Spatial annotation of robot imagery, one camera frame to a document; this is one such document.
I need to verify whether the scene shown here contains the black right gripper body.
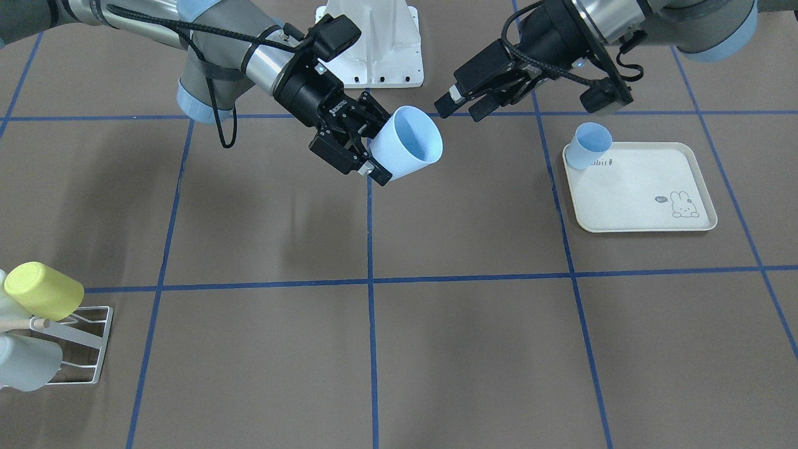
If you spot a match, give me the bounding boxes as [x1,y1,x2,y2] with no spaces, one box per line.
[274,53,390,174]

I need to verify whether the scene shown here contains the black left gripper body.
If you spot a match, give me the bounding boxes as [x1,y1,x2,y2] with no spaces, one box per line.
[453,1,598,106]

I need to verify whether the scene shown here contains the light blue ikea cup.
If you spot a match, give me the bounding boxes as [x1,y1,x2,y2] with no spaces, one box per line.
[565,122,613,170]
[370,105,443,181]

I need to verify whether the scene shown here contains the yellow ikea cup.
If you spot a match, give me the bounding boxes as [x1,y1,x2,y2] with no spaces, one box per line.
[2,261,85,321]

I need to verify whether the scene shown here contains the grey ikea cup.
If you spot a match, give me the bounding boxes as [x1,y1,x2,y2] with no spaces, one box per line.
[1,333,63,392]

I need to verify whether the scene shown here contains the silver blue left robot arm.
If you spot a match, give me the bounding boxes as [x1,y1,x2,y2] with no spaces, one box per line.
[435,1,759,122]

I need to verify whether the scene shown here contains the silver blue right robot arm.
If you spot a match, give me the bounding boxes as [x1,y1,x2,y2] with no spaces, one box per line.
[1,1,398,185]

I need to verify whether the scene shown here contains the cream serving tray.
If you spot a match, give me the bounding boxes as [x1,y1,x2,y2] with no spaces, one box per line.
[564,142,718,233]

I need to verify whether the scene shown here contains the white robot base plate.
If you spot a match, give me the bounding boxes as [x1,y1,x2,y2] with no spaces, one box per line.
[314,1,425,89]

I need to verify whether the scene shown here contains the white wire cup rack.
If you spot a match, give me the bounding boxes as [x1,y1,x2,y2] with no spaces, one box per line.
[2,305,114,390]

